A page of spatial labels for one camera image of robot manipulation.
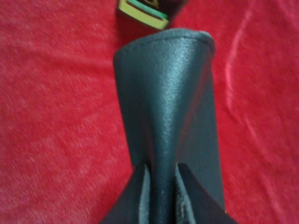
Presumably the yellow green black box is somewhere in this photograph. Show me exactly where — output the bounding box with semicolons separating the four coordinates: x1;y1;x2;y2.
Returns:
118;0;187;30

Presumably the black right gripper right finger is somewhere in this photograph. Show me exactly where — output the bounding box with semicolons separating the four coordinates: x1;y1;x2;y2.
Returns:
175;163;236;224

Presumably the red velvet cloth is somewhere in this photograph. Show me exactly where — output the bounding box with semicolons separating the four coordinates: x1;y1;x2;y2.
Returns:
0;0;299;224

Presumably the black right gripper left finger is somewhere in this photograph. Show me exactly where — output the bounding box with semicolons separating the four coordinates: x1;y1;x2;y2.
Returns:
101;164;150;224

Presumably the black leather pouch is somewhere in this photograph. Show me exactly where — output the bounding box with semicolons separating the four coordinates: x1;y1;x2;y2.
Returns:
113;28;224;224

